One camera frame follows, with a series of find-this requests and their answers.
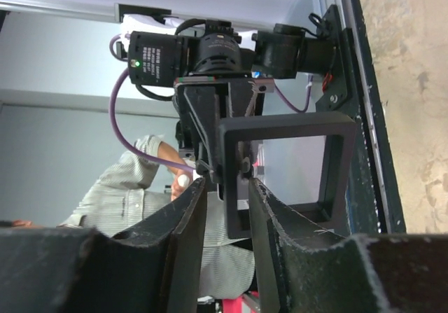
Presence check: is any small black stand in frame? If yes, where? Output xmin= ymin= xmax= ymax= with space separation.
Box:
xmin=219 ymin=111 xmax=357 ymax=239

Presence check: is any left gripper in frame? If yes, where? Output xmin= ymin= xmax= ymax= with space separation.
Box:
xmin=173 ymin=74 xmax=275 ymax=183

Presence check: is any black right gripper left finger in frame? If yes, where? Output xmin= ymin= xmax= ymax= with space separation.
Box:
xmin=1 ymin=179 xmax=207 ymax=312

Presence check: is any black metal base frame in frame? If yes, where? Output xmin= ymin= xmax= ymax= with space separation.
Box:
xmin=318 ymin=0 xmax=406 ymax=236

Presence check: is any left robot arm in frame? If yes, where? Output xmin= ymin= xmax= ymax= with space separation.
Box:
xmin=127 ymin=20 xmax=336 ymax=183

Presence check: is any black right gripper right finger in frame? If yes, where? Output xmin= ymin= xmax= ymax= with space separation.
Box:
xmin=249 ymin=179 xmax=447 ymax=312

